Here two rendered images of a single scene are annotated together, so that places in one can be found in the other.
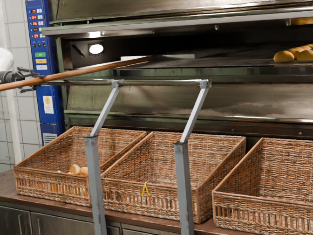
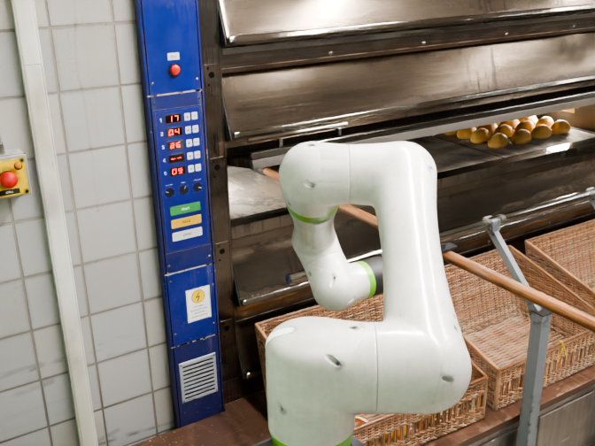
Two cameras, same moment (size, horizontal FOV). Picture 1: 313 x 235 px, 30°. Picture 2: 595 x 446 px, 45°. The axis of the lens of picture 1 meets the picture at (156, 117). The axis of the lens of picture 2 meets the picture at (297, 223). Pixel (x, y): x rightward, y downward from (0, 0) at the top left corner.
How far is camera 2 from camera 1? 3.41 m
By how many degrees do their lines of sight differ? 66
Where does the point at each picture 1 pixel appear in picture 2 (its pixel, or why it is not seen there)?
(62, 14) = (243, 119)
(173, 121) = not seen: hidden behind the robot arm
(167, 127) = not seen: hidden behind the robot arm
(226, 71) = (493, 171)
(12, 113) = (80, 357)
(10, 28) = (76, 163)
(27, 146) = (115, 409)
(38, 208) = not seen: outside the picture
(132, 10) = (388, 102)
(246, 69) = (514, 164)
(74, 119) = (245, 311)
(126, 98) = (353, 243)
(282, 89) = (537, 180)
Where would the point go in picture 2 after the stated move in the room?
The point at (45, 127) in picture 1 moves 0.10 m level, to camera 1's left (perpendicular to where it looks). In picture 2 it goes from (186, 351) to (168, 368)
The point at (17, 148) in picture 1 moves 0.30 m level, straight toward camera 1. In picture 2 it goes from (90, 426) to (192, 434)
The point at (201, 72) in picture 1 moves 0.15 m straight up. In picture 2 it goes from (466, 179) to (468, 138)
